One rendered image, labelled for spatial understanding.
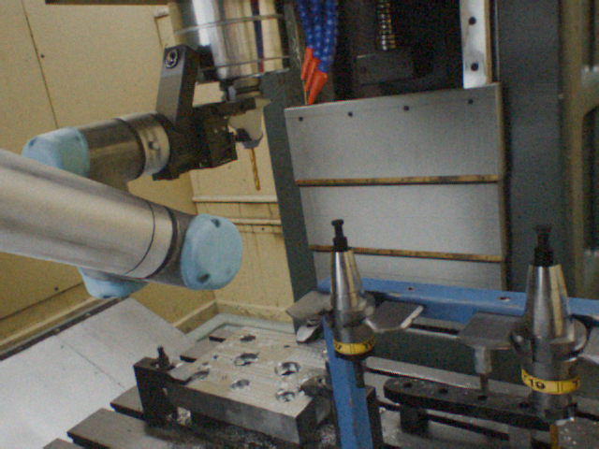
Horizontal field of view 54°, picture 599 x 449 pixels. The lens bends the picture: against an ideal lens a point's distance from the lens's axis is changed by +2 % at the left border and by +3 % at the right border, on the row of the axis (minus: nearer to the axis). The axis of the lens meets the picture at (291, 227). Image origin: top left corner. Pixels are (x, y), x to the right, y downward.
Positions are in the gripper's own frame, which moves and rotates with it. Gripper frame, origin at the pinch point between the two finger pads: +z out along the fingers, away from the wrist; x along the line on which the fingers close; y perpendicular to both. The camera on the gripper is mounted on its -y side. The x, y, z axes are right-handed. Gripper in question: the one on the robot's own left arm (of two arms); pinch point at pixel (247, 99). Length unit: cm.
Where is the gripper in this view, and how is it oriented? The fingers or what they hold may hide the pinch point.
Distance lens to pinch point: 89.0
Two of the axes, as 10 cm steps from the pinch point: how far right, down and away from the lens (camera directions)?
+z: 5.6, -3.3, 7.6
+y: 1.6, 9.4, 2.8
